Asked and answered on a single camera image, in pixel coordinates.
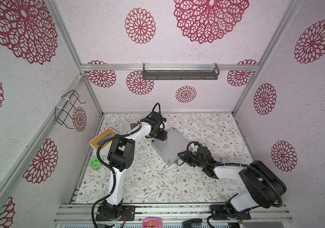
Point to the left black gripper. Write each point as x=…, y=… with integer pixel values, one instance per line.
x=163, y=137

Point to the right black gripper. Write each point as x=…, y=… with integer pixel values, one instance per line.
x=187, y=156

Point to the silver aluminium poker case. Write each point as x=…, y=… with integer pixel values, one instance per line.
x=169, y=149

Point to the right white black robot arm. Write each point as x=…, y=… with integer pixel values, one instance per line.
x=263, y=188

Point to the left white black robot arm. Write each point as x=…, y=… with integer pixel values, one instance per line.
x=117, y=154

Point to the white digital clock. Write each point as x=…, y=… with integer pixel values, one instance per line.
x=134, y=125

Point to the white box with wooden lid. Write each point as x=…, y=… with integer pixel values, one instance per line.
x=102, y=137

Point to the black object at front edge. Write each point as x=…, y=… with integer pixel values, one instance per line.
x=194, y=222

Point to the green tape roll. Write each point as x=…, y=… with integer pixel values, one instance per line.
x=94, y=164

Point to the pink object at front edge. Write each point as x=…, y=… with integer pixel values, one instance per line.
x=152, y=223

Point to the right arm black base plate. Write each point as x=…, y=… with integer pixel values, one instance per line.
x=224, y=212

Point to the black wall shelf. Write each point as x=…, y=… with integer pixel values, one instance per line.
x=180, y=73

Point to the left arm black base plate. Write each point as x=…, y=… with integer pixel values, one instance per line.
x=128, y=212

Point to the black wire wall rack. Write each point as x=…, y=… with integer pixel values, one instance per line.
x=64, y=112

